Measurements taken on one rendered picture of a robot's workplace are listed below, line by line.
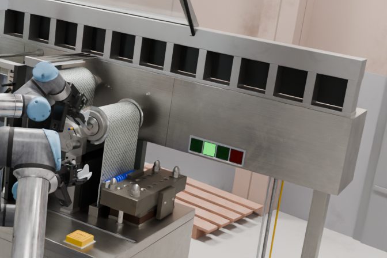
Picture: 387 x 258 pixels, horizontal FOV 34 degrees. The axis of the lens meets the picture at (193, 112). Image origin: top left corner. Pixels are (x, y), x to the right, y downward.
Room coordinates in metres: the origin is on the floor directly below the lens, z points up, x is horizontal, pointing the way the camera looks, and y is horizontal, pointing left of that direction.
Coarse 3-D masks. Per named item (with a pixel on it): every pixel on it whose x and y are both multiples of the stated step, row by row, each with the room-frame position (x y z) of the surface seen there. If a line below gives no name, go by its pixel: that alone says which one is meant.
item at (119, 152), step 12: (132, 132) 2.50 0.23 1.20; (108, 144) 2.34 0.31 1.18; (120, 144) 2.42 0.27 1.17; (132, 144) 2.51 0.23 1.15; (108, 156) 2.35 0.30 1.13; (120, 156) 2.43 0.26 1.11; (132, 156) 2.52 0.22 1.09; (108, 168) 2.36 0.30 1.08; (120, 168) 2.44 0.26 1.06; (132, 168) 2.53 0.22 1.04
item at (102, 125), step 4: (92, 112) 2.34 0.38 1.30; (96, 112) 2.33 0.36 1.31; (96, 116) 2.33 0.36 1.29; (100, 116) 2.32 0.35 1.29; (100, 120) 2.32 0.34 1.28; (100, 124) 2.32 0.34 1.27; (104, 124) 2.32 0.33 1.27; (80, 128) 2.36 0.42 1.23; (100, 128) 2.32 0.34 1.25; (104, 128) 2.32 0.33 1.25; (84, 132) 2.35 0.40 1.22; (100, 132) 2.32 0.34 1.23; (88, 136) 2.34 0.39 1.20; (92, 136) 2.33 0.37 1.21; (96, 136) 2.32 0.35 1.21; (100, 136) 2.32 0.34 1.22; (92, 140) 2.33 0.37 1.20
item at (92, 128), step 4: (92, 116) 2.33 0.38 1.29; (88, 120) 2.33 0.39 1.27; (92, 120) 2.33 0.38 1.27; (96, 120) 2.32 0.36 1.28; (88, 124) 2.33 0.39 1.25; (92, 124) 2.33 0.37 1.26; (96, 124) 2.32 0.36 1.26; (84, 128) 2.34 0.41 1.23; (88, 128) 2.34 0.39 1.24; (92, 128) 2.33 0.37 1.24; (96, 128) 2.32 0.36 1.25; (88, 132) 2.33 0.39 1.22; (92, 132) 2.32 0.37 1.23; (96, 132) 2.32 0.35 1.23
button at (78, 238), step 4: (76, 232) 2.08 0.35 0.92; (80, 232) 2.09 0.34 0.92; (84, 232) 2.09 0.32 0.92; (68, 236) 2.04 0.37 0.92; (72, 236) 2.05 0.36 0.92; (76, 236) 2.05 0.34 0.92; (80, 236) 2.06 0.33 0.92; (84, 236) 2.06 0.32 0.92; (88, 236) 2.07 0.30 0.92; (92, 236) 2.07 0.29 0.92; (68, 240) 2.04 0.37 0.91; (72, 240) 2.03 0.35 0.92; (76, 240) 2.03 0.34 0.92; (80, 240) 2.03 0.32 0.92; (84, 240) 2.03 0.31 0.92; (88, 240) 2.05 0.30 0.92; (92, 240) 2.07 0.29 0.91; (76, 244) 2.03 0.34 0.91; (80, 244) 2.02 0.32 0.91; (84, 244) 2.03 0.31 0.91
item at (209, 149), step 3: (204, 144) 2.49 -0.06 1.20; (207, 144) 2.48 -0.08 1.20; (210, 144) 2.48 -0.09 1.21; (213, 144) 2.47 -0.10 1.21; (204, 147) 2.49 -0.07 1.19; (207, 147) 2.48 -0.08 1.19; (210, 147) 2.48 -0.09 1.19; (213, 147) 2.47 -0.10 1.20; (204, 150) 2.49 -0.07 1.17; (207, 150) 2.48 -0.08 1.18; (210, 150) 2.48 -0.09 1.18; (213, 150) 2.47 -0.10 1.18; (204, 153) 2.49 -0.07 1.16; (207, 153) 2.48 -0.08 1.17; (210, 153) 2.47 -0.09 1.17; (213, 153) 2.47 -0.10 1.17; (213, 156) 2.47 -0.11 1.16
